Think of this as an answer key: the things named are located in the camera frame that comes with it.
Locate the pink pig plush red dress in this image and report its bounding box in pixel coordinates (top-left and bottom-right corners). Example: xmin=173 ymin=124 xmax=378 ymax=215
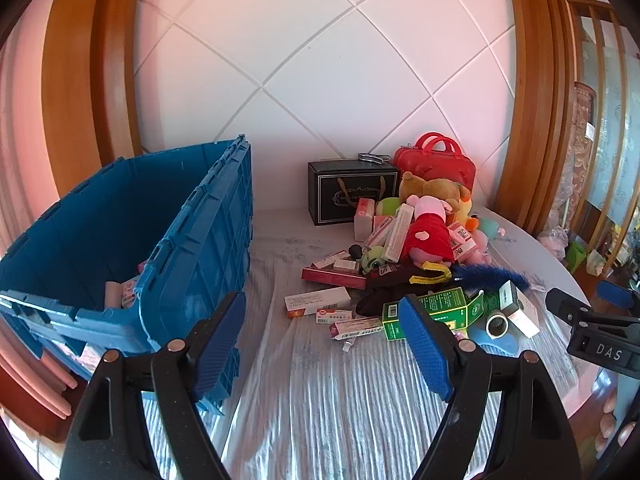
xmin=402 ymin=194 xmax=456 ymax=266

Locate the yellow plastic hanger clip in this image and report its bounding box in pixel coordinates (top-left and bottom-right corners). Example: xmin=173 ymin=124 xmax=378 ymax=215
xmin=409 ymin=269 xmax=454 ymax=287

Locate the pink pig plush teal shirt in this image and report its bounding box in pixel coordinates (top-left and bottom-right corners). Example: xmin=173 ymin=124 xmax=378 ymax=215
xmin=472 ymin=214 xmax=507 ymax=242

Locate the white orange medicine box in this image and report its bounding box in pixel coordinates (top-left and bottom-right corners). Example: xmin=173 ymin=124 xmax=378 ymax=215
xmin=284 ymin=287 xmax=352 ymax=319

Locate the pink tissue pack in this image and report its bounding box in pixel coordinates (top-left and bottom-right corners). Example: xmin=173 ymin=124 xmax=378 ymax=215
xmin=446 ymin=222 xmax=479 ymax=263

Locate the tall white pink box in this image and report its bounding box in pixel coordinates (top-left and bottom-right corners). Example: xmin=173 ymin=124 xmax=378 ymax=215
xmin=382 ymin=205 xmax=415 ymax=264

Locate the small green medicine box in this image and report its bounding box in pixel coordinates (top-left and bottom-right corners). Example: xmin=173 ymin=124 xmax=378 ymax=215
xmin=382 ymin=301 xmax=417 ymax=342

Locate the curved wooden frame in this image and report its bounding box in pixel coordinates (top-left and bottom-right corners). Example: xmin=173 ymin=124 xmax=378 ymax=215
xmin=499 ymin=0 xmax=577 ymax=233
xmin=41 ymin=0 xmax=147 ymax=173

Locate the pink white ointment tube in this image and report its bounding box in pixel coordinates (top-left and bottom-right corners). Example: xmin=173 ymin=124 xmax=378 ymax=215
xmin=331 ymin=316 xmax=385 ymax=352

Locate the dark red long box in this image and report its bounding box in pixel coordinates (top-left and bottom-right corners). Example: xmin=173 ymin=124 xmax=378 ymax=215
xmin=301 ymin=266 xmax=367 ymax=292

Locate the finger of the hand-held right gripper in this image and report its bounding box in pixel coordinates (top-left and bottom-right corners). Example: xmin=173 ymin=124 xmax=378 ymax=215
xmin=545 ymin=287 xmax=595 ymax=320
xmin=596 ymin=280 xmax=640 ymax=312

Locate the light blue plastic object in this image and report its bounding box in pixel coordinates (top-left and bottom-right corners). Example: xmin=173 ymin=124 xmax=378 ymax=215
xmin=470 ymin=324 xmax=522 ymax=357

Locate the pink plastic bag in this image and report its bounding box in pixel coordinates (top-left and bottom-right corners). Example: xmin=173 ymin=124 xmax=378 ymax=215
xmin=536 ymin=226 xmax=572 ymax=262

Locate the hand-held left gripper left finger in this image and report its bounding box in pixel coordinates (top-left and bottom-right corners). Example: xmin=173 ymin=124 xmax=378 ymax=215
xmin=60 ymin=290 xmax=248 ymax=480

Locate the blue plastic crate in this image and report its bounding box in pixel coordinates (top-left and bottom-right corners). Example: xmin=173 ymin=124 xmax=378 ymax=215
xmin=0 ymin=134 xmax=253 ymax=416

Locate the green monster plush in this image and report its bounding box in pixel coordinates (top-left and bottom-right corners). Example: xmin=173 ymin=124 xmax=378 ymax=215
xmin=361 ymin=246 xmax=387 ymax=275

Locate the wooden lattice partition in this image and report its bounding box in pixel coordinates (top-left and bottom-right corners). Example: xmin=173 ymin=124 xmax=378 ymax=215
xmin=570 ymin=0 xmax=640 ymax=266

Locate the white red leaning box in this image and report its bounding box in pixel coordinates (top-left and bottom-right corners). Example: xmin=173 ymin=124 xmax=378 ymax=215
xmin=365 ymin=215 xmax=397 ymax=250

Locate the large green medicine box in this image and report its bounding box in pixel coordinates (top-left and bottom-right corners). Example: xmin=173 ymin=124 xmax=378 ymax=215
xmin=416 ymin=287 xmax=503 ymax=332

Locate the silver tape roll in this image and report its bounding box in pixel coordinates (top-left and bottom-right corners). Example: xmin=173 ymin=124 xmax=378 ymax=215
xmin=485 ymin=314 xmax=511 ymax=338

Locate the patterned curtain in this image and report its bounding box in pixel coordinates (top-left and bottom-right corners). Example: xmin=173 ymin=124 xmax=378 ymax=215
xmin=545 ymin=82 xmax=597 ymax=233

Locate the green plastic object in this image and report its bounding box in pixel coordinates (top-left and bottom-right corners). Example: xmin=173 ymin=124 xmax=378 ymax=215
xmin=565 ymin=241 xmax=590 ymax=275

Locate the red toy suitcase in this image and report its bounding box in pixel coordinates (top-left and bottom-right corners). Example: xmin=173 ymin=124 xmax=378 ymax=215
xmin=393 ymin=132 xmax=476 ymax=195

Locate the yellow duck plush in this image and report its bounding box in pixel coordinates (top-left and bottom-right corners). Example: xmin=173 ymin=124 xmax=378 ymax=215
xmin=447 ymin=195 xmax=481 ymax=233

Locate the black gift box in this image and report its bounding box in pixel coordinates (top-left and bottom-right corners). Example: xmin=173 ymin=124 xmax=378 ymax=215
xmin=307 ymin=159 xmax=401 ymax=227

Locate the small white red box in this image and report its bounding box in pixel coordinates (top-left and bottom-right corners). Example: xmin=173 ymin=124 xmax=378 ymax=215
xmin=315 ymin=309 xmax=354 ymax=325

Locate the blue feather wand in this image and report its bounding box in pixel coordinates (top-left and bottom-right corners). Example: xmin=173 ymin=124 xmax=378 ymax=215
xmin=451 ymin=265 xmax=532 ymax=292

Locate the small pink white box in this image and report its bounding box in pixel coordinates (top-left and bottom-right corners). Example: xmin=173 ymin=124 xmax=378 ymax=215
xmin=312 ymin=251 xmax=351 ymax=269

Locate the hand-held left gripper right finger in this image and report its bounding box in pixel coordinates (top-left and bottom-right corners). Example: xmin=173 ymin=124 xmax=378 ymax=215
xmin=397 ymin=294 xmax=583 ymax=480

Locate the pink white upright box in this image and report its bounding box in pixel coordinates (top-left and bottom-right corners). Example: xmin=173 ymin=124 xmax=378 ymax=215
xmin=354 ymin=197 xmax=377 ymax=241

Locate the brown teddy bear plush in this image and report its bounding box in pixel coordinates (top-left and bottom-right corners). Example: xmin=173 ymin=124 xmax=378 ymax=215
xmin=398 ymin=171 xmax=472 ymax=216

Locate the white black box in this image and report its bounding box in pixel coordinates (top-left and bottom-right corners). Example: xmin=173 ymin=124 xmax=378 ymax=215
xmin=497 ymin=280 xmax=542 ymax=338

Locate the dark maroon cloth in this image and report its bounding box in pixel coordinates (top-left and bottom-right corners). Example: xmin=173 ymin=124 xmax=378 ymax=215
xmin=357 ymin=264 xmax=433 ymax=317

